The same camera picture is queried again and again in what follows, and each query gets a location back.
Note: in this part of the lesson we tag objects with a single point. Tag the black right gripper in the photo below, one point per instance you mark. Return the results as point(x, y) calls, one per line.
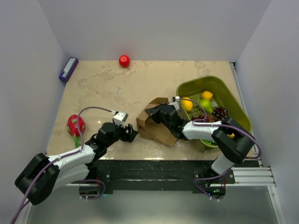
point(154, 112)

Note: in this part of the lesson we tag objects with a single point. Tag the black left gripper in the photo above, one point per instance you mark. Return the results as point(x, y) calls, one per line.
point(127, 137)

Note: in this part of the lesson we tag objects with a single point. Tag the brown cardboard box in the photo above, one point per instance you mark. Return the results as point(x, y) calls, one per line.
point(150, 130)

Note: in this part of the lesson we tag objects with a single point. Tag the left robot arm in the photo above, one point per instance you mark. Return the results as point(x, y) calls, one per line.
point(44, 174)

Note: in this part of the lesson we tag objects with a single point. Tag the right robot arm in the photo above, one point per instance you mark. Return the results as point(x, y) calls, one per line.
point(231, 138)

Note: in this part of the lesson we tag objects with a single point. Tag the purple white rectangular box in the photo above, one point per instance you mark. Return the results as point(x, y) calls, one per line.
point(68, 70)

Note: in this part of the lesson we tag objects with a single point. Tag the orange in basket front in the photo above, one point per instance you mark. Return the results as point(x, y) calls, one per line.
point(187, 104)

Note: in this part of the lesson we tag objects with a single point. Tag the orange in basket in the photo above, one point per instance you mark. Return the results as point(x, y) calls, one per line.
point(207, 95)
point(187, 104)

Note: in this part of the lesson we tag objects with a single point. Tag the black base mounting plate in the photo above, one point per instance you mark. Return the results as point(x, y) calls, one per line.
point(94, 189)

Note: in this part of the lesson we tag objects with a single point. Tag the green pear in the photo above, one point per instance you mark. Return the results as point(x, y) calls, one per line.
point(206, 105)

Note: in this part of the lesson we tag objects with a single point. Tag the orange in basket back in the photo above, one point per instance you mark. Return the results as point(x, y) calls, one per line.
point(207, 95)

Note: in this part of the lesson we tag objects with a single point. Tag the olive green plastic basket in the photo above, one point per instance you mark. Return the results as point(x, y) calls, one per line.
point(222, 97)

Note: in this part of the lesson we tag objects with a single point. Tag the red apple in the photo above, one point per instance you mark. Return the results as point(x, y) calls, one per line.
point(124, 61)

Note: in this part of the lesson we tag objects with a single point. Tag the red dragon fruit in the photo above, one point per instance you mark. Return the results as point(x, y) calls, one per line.
point(74, 124)

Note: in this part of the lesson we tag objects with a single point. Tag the green round toy fruit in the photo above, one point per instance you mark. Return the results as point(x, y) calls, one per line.
point(208, 143)

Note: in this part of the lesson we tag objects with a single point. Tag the dark red grape bunch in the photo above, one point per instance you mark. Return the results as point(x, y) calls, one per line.
point(218, 114)

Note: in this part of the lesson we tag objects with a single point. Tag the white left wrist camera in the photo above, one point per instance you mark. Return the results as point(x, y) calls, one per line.
point(120, 118)

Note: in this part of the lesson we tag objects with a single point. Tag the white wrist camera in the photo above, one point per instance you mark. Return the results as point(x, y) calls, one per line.
point(175, 102)
point(120, 118)

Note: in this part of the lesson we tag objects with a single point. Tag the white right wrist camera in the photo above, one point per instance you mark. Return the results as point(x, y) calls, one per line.
point(175, 102)

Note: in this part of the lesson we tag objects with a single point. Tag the aluminium frame rail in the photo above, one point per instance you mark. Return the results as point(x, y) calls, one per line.
point(252, 175)

